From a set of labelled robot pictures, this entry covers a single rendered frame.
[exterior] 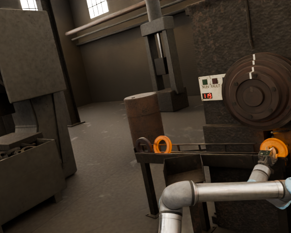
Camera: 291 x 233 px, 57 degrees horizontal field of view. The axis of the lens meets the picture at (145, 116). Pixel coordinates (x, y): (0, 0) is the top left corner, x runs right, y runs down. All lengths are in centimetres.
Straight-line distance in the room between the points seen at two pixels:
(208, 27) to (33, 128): 272
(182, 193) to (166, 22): 613
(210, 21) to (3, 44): 230
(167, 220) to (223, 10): 135
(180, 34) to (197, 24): 722
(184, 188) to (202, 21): 120
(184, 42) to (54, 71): 611
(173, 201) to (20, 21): 288
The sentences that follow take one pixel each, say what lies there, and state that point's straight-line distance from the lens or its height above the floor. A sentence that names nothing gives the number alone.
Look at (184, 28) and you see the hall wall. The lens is 919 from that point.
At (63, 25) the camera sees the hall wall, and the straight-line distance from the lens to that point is 1298.
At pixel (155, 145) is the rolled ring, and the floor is 70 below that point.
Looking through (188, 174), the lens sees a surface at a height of 60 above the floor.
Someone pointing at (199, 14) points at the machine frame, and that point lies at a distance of 205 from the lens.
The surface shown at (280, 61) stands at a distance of 170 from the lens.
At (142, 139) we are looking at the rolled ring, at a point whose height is 76.
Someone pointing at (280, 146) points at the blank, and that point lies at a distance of 185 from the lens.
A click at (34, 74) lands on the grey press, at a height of 153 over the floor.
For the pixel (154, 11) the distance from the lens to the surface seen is 742.
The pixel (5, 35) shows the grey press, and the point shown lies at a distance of 349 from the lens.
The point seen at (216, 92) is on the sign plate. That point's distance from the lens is 202.
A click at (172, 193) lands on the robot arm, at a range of 132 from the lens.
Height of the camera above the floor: 143
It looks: 11 degrees down
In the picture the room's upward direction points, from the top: 11 degrees counter-clockwise
